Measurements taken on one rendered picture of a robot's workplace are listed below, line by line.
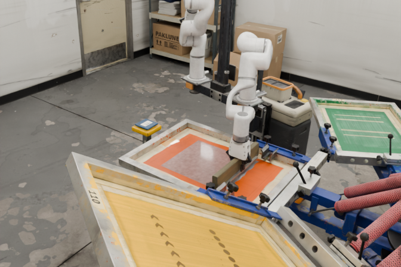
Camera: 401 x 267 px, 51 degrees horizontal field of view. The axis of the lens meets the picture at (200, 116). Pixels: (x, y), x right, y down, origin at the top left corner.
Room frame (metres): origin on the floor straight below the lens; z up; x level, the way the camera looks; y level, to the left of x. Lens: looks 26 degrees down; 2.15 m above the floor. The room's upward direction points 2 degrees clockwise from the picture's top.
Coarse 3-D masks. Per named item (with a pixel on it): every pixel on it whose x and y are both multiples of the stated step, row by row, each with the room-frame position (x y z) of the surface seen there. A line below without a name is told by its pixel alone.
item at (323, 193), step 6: (312, 192) 1.53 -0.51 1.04; (318, 192) 1.53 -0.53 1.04; (324, 192) 1.54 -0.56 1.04; (330, 192) 1.54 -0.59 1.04; (306, 198) 1.54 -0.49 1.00; (324, 198) 1.50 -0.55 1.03; (330, 198) 1.49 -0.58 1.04; (336, 198) 1.49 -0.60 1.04; (324, 204) 1.50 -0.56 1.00; (330, 204) 1.48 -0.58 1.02
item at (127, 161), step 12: (168, 132) 2.13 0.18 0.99; (204, 132) 2.19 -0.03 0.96; (216, 132) 2.15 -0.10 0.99; (144, 144) 1.98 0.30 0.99; (156, 144) 2.02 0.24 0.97; (132, 156) 1.86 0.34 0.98; (276, 156) 1.93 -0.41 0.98; (132, 168) 1.77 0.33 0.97; (144, 168) 1.75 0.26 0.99; (300, 168) 1.80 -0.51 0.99; (168, 180) 1.65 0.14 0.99; (288, 180) 1.69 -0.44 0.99; (276, 192) 1.59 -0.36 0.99; (264, 204) 1.50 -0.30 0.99
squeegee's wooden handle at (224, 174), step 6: (252, 144) 1.91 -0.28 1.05; (258, 144) 1.93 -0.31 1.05; (252, 150) 1.88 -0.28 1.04; (252, 156) 1.88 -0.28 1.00; (234, 162) 1.73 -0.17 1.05; (240, 162) 1.77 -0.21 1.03; (222, 168) 1.68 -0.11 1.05; (228, 168) 1.68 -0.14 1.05; (234, 168) 1.72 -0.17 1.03; (216, 174) 1.62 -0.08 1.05; (222, 174) 1.63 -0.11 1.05; (228, 174) 1.68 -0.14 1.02; (234, 174) 1.72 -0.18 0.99; (216, 180) 1.60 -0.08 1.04; (222, 180) 1.63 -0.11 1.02; (216, 186) 1.60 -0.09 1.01
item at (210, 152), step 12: (180, 144) 2.06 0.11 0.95; (192, 144) 2.06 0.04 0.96; (204, 144) 2.07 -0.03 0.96; (216, 144) 2.07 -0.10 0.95; (192, 156) 1.93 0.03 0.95; (204, 156) 1.94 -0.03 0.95; (216, 156) 1.94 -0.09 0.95; (228, 156) 1.95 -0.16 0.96; (252, 168) 1.84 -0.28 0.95; (264, 168) 1.84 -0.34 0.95; (276, 168) 1.85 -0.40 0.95; (252, 180) 1.73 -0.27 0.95; (264, 180) 1.74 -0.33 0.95
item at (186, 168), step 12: (156, 156) 1.92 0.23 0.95; (168, 156) 1.92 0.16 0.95; (180, 156) 1.93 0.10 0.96; (156, 168) 1.80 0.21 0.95; (168, 168) 1.81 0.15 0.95; (180, 168) 1.81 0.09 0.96; (192, 168) 1.82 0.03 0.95; (204, 168) 1.82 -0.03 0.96; (216, 168) 1.83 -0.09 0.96; (192, 180) 1.71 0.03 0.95; (204, 180) 1.72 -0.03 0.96; (240, 180) 1.73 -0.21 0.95; (240, 192) 1.63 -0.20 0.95; (252, 192) 1.63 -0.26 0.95
